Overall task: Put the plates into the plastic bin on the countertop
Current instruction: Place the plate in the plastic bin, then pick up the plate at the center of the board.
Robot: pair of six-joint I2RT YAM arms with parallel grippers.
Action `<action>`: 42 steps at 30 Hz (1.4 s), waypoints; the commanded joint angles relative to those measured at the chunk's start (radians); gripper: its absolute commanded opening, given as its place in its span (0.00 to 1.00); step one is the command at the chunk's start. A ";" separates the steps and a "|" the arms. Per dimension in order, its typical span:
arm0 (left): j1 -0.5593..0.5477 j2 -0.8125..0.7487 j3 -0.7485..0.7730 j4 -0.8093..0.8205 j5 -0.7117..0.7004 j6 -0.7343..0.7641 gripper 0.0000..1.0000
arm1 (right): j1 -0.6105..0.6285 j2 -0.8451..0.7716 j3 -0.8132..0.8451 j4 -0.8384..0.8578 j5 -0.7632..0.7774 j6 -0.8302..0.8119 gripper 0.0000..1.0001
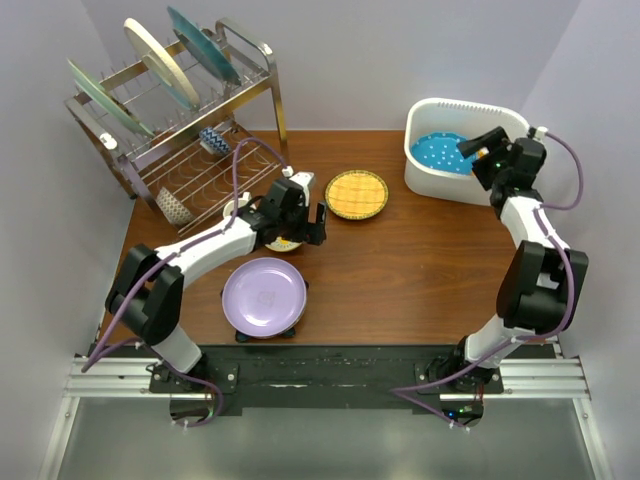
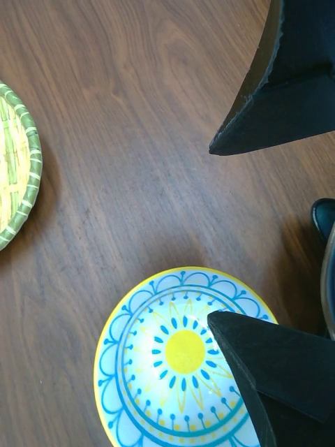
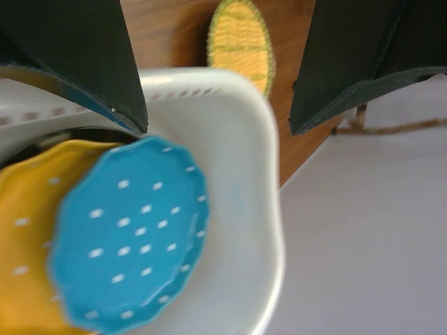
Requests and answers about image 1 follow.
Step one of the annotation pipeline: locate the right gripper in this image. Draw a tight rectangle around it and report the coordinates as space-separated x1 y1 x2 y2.
455 127 511 191

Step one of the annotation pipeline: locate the blue polka dot plate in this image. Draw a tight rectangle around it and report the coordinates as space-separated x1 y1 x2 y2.
410 131 478 175

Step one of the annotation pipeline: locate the purple plate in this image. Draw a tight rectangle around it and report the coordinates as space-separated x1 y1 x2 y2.
221 257 307 339

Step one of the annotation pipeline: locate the orange polka dot plate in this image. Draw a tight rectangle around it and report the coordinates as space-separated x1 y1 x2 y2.
474 147 490 161

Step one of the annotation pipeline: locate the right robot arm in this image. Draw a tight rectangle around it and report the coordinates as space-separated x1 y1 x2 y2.
445 127 589 393

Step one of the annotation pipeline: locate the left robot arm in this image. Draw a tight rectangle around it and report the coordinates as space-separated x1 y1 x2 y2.
105 172 327 392

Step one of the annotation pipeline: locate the white plastic bin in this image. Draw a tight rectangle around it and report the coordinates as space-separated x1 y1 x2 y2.
403 96 532 206

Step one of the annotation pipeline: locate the small daisy bowl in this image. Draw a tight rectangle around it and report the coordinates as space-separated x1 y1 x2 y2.
266 237 301 253

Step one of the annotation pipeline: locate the yellow patterned plate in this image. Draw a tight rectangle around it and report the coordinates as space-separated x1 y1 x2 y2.
324 170 389 220

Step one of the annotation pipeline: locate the white cup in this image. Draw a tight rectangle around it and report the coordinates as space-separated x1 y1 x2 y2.
222 192 252 217

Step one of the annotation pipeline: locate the grey patterned cup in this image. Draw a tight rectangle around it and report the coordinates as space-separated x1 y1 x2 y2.
156 187 194 227

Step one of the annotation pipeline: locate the blue zigzag bowl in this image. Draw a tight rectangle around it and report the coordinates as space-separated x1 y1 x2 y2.
199 127 231 156

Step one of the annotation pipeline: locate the metal dish rack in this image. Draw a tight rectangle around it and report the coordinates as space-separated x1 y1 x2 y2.
65 9 289 232

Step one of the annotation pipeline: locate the teal plate in rack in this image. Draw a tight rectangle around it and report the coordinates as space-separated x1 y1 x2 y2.
167 6 241 86

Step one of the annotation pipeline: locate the cream plate in rack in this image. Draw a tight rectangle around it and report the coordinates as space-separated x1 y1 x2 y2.
123 18 200 111

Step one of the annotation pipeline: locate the green plate in rack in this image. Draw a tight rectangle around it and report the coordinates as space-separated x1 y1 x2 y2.
67 59 154 138

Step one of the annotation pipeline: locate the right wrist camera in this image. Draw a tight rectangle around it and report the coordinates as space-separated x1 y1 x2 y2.
527 126 548 142

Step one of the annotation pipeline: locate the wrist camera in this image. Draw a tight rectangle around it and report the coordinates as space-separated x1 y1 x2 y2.
527 126 548 142
281 166 316 198

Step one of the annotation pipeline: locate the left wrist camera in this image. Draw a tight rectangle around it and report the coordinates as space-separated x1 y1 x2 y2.
281 166 316 198

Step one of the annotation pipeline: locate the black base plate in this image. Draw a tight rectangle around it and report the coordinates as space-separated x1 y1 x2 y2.
74 344 554 425

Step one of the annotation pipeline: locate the aluminium rail frame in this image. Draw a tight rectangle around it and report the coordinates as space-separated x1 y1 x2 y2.
37 184 614 480

